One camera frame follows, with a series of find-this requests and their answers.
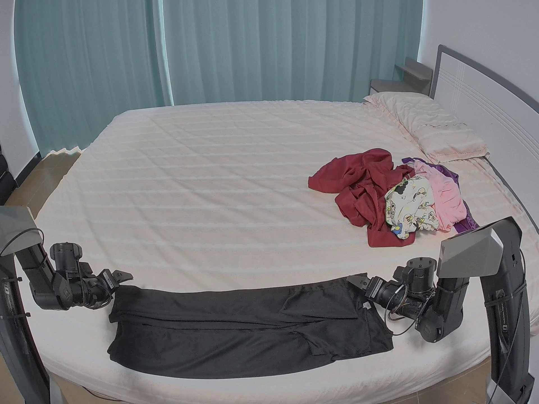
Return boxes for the pink garment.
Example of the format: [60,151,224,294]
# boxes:
[413,160,467,231]

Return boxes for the bed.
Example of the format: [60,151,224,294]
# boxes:
[15,44,539,399]

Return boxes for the grey bedside table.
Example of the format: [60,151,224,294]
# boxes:
[370,56,433,98]

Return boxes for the red garment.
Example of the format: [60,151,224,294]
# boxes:
[307,149,415,248]

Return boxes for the black cable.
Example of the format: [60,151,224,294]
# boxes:
[385,306,422,336]

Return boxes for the cream pillow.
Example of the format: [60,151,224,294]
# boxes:
[363,91,490,164]

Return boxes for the black trousers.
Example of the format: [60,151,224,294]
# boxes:
[107,279,394,381]

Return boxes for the purple satin garment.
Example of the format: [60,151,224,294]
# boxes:
[401,156,481,235]

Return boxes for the blue-green curtain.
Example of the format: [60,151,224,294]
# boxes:
[13,0,174,159]
[162,0,426,106]

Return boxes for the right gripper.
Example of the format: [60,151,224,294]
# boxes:
[347,273,398,307]

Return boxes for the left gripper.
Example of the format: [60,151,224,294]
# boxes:
[96,269,134,300]

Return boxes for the white printed pyjama top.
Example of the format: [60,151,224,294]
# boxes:
[384,174,440,241]

